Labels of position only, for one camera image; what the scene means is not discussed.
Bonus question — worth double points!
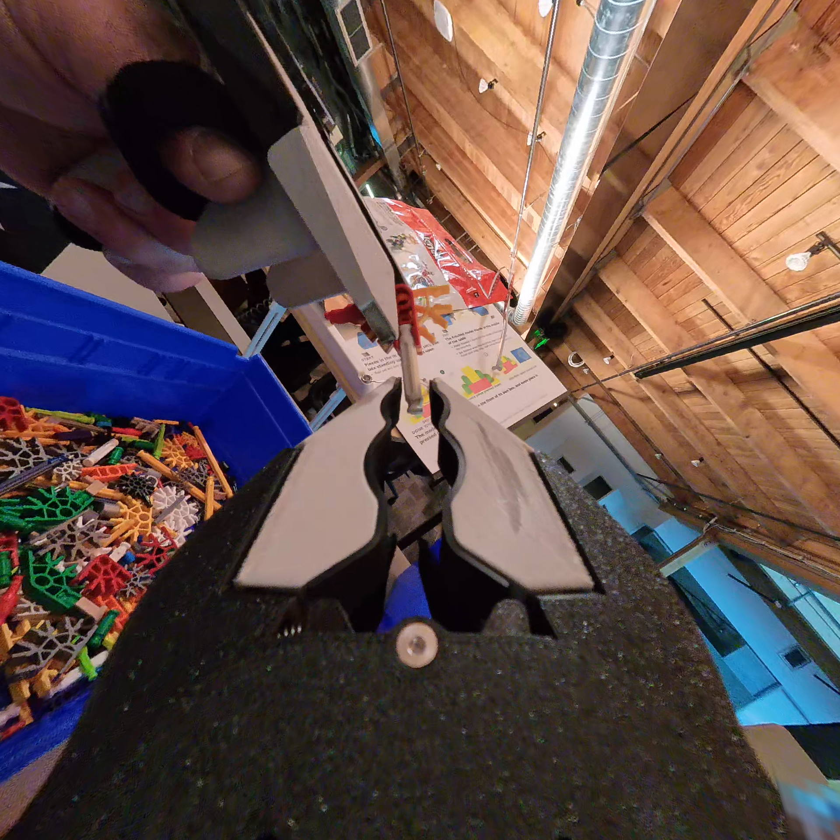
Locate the silver ventilation duct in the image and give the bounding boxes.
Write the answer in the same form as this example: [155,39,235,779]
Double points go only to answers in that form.
[510,0,655,332]

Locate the tilted board stand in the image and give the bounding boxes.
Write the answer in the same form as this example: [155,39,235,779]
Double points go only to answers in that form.
[242,300,353,429]

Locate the white instruction sheet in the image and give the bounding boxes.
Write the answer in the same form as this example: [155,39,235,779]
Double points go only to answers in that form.
[321,306,569,429]

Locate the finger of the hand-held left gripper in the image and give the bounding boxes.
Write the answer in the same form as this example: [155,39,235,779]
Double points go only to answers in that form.
[268,121,424,350]

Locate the blue plastic bin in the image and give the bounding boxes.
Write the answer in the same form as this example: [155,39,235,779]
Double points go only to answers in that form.
[0,259,315,778]

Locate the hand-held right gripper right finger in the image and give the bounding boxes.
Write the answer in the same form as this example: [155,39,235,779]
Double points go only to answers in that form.
[432,377,599,599]

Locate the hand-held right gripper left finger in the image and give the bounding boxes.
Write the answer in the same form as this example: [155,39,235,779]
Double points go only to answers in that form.
[233,380,403,595]

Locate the person's left hand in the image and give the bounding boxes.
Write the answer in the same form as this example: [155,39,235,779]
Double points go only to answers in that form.
[0,0,284,298]

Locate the red yellow toy construction piece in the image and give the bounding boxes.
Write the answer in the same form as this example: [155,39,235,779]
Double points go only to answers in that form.
[325,281,455,455]

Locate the pile of colourful toy pieces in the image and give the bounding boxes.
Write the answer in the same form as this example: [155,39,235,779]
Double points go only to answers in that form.
[0,394,240,739]

